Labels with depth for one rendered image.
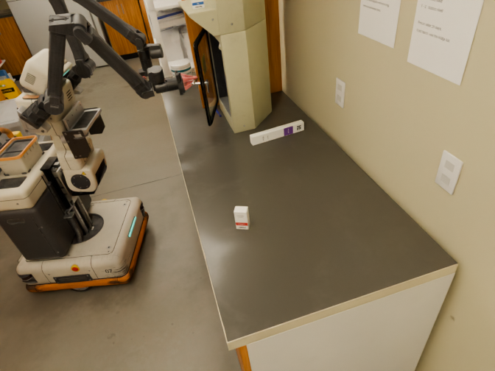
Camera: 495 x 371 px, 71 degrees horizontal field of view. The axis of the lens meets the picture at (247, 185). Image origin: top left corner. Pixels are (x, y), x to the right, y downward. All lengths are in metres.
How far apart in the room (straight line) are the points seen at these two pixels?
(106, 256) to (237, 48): 1.42
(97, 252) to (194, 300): 0.66
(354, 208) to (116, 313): 1.60
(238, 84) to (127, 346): 1.52
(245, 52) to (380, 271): 1.06
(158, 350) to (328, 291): 1.29
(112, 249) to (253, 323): 1.45
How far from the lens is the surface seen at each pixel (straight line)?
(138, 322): 2.27
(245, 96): 1.70
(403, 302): 1.20
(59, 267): 2.42
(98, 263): 2.30
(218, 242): 1.20
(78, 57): 2.12
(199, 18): 1.56
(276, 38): 2.08
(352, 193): 1.36
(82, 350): 2.32
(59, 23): 1.56
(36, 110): 1.81
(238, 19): 1.60
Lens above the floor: 1.80
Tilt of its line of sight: 38 degrees down
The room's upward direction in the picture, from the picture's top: 7 degrees counter-clockwise
